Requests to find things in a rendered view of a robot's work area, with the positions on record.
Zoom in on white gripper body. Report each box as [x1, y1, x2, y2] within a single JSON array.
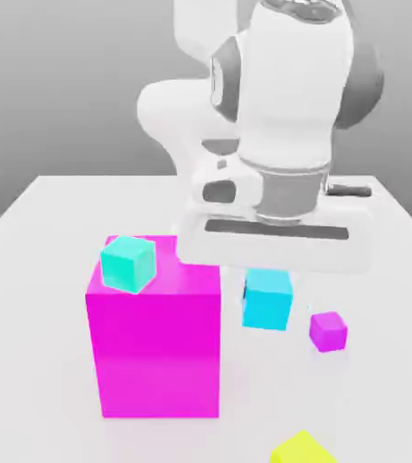
[[176, 202, 374, 275]]

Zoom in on small cyan cube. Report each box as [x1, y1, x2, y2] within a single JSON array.
[[242, 268, 295, 332]]

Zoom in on small purple cube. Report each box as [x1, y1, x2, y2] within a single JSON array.
[[308, 311, 349, 354]]

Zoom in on small turquoise cube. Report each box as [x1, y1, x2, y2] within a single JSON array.
[[99, 235, 157, 295]]

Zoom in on small yellow cube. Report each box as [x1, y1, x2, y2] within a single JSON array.
[[268, 429, 338, 463]]

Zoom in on large magenta box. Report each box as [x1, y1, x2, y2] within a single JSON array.
[[85, 235, 222, 420]]

